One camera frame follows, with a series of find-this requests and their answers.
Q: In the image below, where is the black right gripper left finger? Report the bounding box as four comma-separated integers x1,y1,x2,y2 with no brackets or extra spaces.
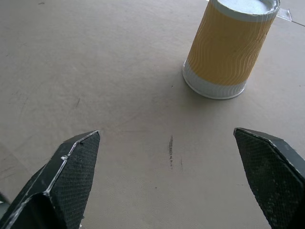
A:
0,130,101,229

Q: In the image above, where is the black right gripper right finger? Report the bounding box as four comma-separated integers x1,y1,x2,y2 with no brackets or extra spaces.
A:
233,127,305,229

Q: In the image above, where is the yellow ribbed paper cup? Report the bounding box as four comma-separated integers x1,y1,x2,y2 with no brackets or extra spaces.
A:
182,0,281,100

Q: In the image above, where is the clear tape strip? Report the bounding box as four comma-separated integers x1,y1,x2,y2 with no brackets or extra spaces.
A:
276,8,293,22

